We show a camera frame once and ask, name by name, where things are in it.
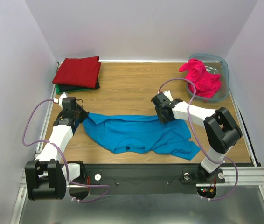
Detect blue t-shirt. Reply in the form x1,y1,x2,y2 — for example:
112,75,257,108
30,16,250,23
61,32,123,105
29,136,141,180
83,113,200,160

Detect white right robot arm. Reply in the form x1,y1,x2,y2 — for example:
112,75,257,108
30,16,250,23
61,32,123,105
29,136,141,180
151,91,243,182

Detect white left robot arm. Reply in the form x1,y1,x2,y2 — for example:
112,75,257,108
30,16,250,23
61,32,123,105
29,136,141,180
24,94,90,201

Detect black folded t-shirt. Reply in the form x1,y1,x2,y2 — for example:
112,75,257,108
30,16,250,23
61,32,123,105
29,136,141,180
56,79,100,92

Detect green folded t-shirt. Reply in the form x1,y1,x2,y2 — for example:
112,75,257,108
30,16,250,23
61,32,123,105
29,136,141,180
55,84,90,94

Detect red folded t-shirt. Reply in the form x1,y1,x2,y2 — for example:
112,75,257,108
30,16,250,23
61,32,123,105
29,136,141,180
52,56,101,89

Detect pink crumpled t-shirt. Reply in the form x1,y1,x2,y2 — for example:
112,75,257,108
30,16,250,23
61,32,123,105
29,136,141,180
179,58,221,98

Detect clear plastic bin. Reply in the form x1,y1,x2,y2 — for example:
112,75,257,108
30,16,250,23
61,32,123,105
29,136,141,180
186,54,229,103

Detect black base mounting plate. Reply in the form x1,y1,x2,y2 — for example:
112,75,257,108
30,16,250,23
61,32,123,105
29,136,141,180
85,164,225,195

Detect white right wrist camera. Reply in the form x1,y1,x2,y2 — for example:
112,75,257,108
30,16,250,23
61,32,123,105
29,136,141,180
161,90,173,101

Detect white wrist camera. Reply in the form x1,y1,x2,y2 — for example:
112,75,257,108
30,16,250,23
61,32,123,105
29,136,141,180
161,90,173,101
53,92,69,107

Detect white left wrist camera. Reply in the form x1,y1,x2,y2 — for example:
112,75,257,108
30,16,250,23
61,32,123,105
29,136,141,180
53,92,69,107

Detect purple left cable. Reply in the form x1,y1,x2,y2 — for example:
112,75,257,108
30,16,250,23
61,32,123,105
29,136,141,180
22,98,111,203

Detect purple cable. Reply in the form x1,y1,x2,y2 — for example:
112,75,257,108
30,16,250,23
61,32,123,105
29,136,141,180
22,98,111,203
158,78,239,202

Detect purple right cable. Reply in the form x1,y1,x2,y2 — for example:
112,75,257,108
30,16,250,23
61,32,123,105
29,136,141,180
158,78,239,202

